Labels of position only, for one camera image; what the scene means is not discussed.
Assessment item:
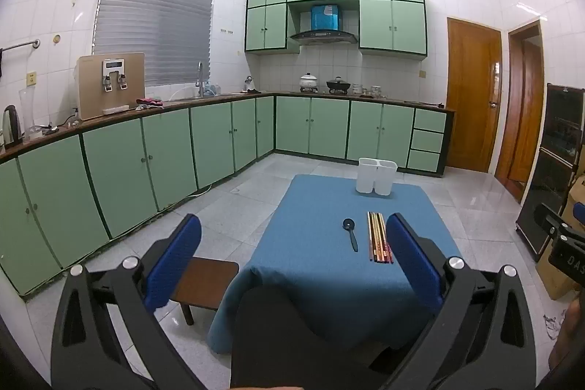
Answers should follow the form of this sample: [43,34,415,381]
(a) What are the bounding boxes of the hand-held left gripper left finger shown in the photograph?
[50,214,204,390]

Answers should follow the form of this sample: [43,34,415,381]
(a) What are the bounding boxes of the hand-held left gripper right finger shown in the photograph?
[385,213,537,390]

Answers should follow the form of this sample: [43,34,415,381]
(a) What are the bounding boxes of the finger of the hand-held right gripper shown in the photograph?
[534,202,574,238]

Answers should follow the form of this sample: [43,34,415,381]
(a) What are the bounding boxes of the row of mixed chopsticks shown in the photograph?
[367,212,395,265]

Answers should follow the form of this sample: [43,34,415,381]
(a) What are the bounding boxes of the black spoon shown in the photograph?
[342,218,359,253]

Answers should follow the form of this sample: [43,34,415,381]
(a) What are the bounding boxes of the white plastic utensil holder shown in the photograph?
[355,158,397,196]

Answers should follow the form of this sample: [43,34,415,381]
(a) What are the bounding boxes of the person's right forearm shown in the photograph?
[548,294,585,372]

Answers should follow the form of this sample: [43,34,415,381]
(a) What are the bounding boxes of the cardboard box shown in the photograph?
[535,175,585,299]

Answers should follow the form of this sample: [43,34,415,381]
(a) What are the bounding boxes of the brown wooden stool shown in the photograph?
[171,257,240,326]

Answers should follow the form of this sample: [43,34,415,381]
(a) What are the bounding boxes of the black glass cabinet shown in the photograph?
[516,83,585,263]

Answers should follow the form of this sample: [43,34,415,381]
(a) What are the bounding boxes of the blue tablecloth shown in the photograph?
[207,174,458,355]

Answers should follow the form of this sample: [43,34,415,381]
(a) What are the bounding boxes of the green base kitchen cabinets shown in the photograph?
[0,95,453,297]

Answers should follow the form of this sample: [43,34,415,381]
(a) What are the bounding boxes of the person's dark pants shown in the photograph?
[229,284,439,390]

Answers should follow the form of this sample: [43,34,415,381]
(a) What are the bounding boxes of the closed wooden door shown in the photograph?
[445,17,503,174]

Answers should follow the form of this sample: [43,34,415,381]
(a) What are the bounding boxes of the brown kitchen countertop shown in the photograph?
[0,91,458,164]

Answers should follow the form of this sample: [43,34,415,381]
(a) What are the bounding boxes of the beige water dispenser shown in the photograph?
[75,53,146,120]

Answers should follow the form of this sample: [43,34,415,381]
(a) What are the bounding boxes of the black wok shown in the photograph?
[326,76,352,94]

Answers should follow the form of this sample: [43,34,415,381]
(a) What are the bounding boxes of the clear glass pitcher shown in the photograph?
[18,88,37,139]

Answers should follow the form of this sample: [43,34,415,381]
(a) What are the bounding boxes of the steel electric kettle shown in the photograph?
[1,104,23,148]

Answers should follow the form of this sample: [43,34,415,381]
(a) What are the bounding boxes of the grey window blinds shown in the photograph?
[93,0,217,87]

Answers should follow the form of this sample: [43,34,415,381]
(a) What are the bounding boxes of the range hood with blue film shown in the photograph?
[289,3,359,46]

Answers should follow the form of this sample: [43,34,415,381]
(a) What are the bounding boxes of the chrome towel bar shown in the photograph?
[0,39,41,53]

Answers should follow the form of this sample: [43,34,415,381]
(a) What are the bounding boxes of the wooden door with frame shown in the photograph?
[495,20,546,203]

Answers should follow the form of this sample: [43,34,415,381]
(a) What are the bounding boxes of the green wall kitchen cabinets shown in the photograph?
[244,0,428,63]

